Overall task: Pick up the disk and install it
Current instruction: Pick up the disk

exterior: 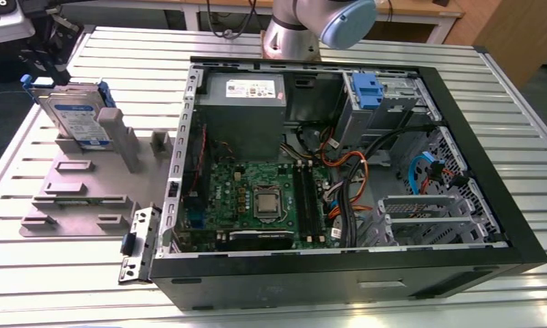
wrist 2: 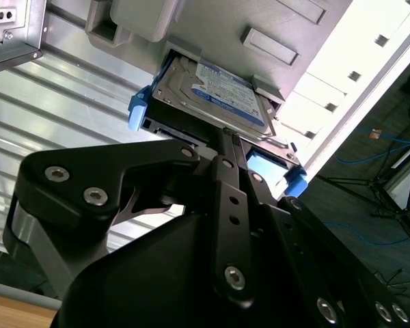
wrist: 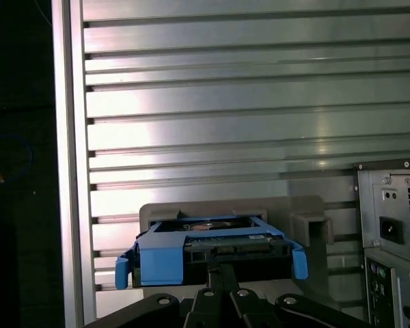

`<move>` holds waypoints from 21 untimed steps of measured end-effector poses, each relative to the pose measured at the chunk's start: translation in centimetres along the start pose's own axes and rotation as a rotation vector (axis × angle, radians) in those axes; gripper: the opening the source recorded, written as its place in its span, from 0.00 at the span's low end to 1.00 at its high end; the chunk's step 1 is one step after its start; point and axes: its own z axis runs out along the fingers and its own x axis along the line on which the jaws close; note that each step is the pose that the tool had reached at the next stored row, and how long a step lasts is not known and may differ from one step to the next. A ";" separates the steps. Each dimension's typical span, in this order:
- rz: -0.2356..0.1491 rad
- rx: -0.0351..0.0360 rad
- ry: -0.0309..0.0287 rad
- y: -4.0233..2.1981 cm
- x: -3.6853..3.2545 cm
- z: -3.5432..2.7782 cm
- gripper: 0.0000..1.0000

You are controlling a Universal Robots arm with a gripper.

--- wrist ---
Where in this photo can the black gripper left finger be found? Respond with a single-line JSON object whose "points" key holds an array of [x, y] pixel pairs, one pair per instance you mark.
{"points": [[205, 307]]}

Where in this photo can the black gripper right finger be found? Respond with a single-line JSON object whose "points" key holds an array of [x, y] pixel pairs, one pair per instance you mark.
{"points": [[246, 307]]}

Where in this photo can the hard disk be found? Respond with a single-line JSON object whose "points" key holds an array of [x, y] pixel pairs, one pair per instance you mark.
{"points": [[160, 266]]}

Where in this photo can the grey parts rack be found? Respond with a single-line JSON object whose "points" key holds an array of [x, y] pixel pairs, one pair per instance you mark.
{"points": [[276, 208]]}

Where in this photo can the black PC case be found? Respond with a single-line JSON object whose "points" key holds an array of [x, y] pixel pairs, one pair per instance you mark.
{"points": [[365, 205]]}

